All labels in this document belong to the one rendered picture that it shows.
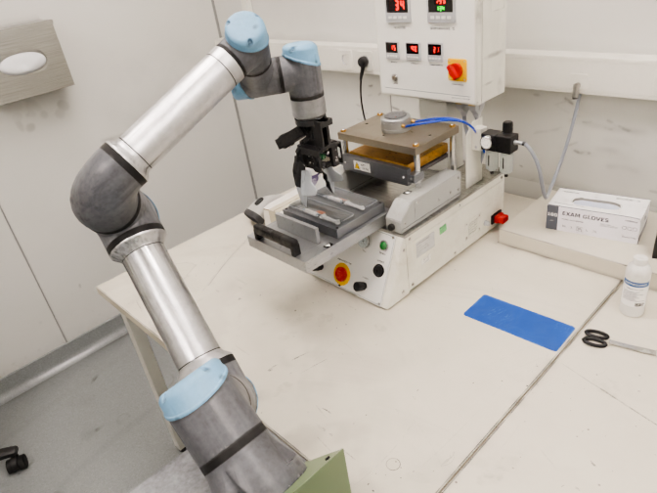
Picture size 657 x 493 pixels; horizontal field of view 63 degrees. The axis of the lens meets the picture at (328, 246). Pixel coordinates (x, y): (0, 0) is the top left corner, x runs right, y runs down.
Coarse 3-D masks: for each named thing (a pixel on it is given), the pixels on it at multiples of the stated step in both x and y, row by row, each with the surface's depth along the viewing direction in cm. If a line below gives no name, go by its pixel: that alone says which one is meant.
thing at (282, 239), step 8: (256, 224) 129; (256, 232) 129; (264, 232) 126; (272, 232) 124; (280, 232) 124; (272, 240) 125; (280, 240) 122; (288, 240) 120; (296, 240) 120; (296, 248) 120
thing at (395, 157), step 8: (440, 144) 144; (352, 152) 148; (360, 152) 147; (368, 152) 146; (376, 152) 145; (384, 152) 144; (392, 152) 144; (424, 152) 140; (432, 152) 140; (440, 152) 143; (384, 160) 140; (392, 160) 138; (400, 160) 138; (408, 160) 137; (424, 160) 139; (432, 160) 142; (440, 160) 144; (424, 168) 140
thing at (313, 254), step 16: (272, 224) 136; (288, 224) 130; (304, 224) 125; (368, 224) 130; (384, 224) 134; (256, 240) 130; (304, 240) 127; (320, 240) 125; (336, 240) 125; (352, 240) 127; (288, 256) 122; (304, 256) 121; (320, 256) 121
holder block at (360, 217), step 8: (320, 200) 139; (288, 208) 137; (344, 208) 133; (352, 208) 132; (376, 208) 132; (384, 208) 134; (296, 216) 134; (304, 216) 132; (360, 216) 128; (368, 216) 130; (312, 224) 130; (320, 224) 128; (328, 224) 127; (344, 224) 126; (352, 224) 127; (360, 224) 129; (328, 232) 127; (336, 232) 124; (344, 232) 126
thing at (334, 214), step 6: (294, 204) 136; (300, 204) 136; (312, 204) 135; (318, 204) 135; (324, 204) 134; (306, 210) 133; (312, 210) 132; (318, 210) 132; (324, 210) 131; (330, 210) 131; (336, 210) 130; (342, 210) 130; (324, 216) 129; (330, 216) 128; (336, 216) 128; (342, 216) 127; (348, 216) 127; (336, 222) 125
